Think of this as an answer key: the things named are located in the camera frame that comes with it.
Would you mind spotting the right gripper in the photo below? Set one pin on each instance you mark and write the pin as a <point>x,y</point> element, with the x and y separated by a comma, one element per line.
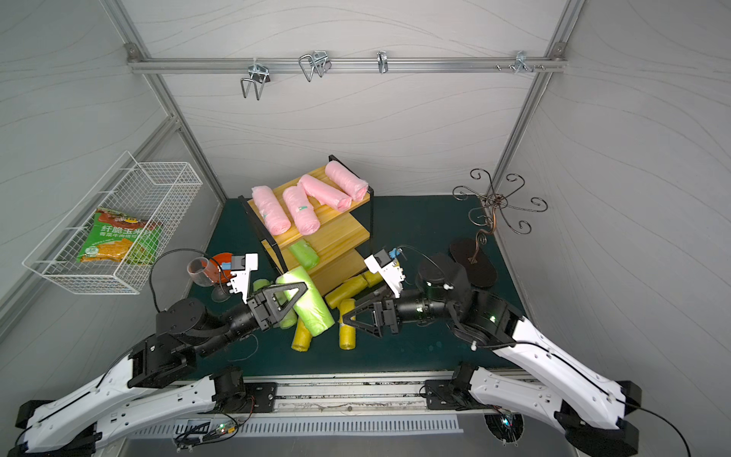
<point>388,314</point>

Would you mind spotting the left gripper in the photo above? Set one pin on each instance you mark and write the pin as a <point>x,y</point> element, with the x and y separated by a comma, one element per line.
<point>260,310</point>

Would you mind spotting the green roll front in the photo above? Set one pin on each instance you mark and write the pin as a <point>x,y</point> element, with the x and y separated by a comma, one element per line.
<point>311,308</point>

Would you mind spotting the green roll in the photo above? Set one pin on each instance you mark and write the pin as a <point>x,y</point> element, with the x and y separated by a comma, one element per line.
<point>311,308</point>
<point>289,321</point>
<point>304,254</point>
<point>260,284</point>

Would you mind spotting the yellow roll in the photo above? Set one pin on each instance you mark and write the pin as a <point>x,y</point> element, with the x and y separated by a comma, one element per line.
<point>347,333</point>
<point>373,279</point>
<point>301,340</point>

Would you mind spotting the pink roll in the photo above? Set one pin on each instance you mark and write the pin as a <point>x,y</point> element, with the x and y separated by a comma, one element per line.
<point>301,210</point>
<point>269,207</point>
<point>325,194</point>
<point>352,185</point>

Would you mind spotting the pink roll front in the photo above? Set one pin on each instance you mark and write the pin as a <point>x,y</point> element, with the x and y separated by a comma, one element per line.
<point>352,185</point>

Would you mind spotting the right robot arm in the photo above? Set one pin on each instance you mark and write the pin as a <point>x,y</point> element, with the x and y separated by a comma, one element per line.
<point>588,408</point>

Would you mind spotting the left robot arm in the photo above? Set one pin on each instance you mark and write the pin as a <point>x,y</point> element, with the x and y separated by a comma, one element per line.
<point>149,385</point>

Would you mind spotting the green roll beside shelf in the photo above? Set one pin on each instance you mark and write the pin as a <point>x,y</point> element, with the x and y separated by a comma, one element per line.
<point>289,321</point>

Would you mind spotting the wooden three-tier shelf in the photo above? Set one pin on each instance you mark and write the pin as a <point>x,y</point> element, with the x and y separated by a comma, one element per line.
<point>336,242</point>

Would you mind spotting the yellow roll lying diagonal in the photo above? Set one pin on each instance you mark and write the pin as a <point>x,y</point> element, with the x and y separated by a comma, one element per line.
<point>346,290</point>

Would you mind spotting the orange plastic bowl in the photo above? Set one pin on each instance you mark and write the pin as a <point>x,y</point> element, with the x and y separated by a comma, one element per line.
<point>222,261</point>

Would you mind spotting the clear plastic goblet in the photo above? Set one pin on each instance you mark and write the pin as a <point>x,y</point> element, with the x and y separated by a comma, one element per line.
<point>207,274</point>

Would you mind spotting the green snack bag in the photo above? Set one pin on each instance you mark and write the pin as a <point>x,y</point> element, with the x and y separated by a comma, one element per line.
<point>119,237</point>

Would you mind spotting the metal hook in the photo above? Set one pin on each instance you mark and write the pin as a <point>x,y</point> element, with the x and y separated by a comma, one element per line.
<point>520,65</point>
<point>255,83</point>
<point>316,63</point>
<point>382,62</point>

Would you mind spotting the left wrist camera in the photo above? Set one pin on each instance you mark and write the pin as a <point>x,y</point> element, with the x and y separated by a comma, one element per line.
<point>242,266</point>

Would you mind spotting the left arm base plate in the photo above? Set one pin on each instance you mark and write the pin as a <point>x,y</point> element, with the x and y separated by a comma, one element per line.
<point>257,397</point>

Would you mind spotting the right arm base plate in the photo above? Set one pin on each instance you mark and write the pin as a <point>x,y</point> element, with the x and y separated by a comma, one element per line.
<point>440,396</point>

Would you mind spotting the copper wire jewelry stand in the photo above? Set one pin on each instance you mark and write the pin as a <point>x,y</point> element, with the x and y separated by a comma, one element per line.
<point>469,252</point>

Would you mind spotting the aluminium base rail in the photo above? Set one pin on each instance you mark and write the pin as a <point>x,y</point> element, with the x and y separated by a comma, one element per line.
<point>348,391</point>

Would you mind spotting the white wire basket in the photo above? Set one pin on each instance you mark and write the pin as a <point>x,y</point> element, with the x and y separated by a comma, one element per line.
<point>160,192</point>

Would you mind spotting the aluminium top rail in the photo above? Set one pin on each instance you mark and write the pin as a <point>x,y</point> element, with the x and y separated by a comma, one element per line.
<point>555,62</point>

